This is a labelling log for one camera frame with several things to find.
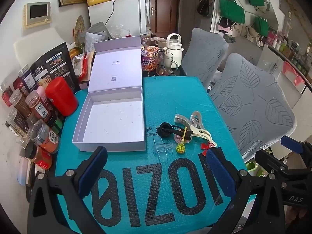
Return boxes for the grey foil bag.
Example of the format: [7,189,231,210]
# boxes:
[84,22,113,41]

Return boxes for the black scrunchie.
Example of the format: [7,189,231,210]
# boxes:
[156,124,174,138]

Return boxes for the teal bubble mat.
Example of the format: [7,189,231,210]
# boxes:
[55,75,251,234]

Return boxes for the pink bottle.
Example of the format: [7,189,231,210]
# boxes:
[36,85,53,113]

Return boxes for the beige translucent claw clip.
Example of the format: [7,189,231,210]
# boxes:
[174,111,205,128]

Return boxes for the red snack packet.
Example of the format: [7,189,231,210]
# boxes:
[78,52,94,82]

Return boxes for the yellow-green lollipop hair pin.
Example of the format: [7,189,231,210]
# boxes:
[176,127,188,154]

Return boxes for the blue pink tissue pack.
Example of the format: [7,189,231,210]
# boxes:
[17,157,31,186]

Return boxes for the white gift box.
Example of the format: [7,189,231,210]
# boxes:
[72,36,147,152]

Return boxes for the printed paper sheet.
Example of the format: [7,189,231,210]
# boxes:
[85,32,106,51]

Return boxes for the woven straw fan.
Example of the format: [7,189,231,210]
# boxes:
[73,15,86,48]

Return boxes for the clear plastic bag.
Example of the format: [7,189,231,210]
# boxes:
[107,24,131,39]

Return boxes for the row of small bottles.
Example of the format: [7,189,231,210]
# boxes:
[266,30,312,78]

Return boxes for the purple instant noodle cup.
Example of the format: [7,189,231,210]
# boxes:
[141,46,161,72]

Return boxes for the white kettle jug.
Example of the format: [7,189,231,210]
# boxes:
[163,33,184,67]

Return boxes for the wall intercom panel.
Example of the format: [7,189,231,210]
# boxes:
[23,1,53,28]

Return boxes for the small green jar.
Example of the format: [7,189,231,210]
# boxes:
[50,117,64,134]

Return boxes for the brown door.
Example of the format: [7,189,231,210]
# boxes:
[149,0,179,33]

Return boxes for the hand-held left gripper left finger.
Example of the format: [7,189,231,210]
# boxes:
[27,146,108,234]

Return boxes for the black hair clip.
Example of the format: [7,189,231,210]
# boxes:
[168,126,193,144]

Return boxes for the person's right hand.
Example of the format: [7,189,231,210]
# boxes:
[285,206,311,227]

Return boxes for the clear plastic hair clip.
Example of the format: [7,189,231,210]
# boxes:
[153,138,173,162]

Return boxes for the red canister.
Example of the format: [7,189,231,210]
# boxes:
[45,77,79,117]

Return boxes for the glass mug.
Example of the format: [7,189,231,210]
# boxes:
[156,50,179,76]

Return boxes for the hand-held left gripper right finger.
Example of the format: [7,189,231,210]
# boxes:
[206,147,285,234]

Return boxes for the white fridge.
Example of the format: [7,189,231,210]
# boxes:
[88,0,147,44]

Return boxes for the black power cable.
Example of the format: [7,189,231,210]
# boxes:
[104,0,117,27]

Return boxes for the pink plastic bag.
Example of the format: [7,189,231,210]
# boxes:
[283,62,305,86]

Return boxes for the hanging dark bag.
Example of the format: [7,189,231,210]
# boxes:
[196,0,212,18]

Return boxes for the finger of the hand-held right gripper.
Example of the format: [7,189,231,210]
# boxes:
[255,149,290,176]
[280,135,312,169]

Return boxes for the row of hanging handbags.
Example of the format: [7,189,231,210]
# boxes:
[216,16,269,47]

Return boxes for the cluster of clear spice jars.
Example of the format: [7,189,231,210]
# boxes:
[0,65,60,170]

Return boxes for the grey leaf-pattern chair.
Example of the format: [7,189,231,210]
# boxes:
[182,27,230,88]
[208,53,298,162]

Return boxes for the cream hair clip red flower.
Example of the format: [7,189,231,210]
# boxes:
[190,124,218,156]

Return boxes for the green slippers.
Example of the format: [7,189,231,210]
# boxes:
[245,161,265,177]

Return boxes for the glass jar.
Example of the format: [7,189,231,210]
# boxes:
[140,32,152,48]

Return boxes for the black snack bag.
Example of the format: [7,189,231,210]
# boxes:
[29,42,77,95]

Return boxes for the white foam board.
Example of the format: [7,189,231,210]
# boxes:
[13,28,61,61]

